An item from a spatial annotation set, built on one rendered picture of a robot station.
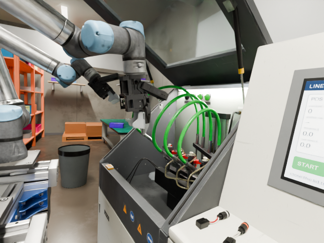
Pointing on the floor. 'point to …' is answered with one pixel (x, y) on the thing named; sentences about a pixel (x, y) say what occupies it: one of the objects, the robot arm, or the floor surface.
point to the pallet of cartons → (82, 131)
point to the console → (265, 124)
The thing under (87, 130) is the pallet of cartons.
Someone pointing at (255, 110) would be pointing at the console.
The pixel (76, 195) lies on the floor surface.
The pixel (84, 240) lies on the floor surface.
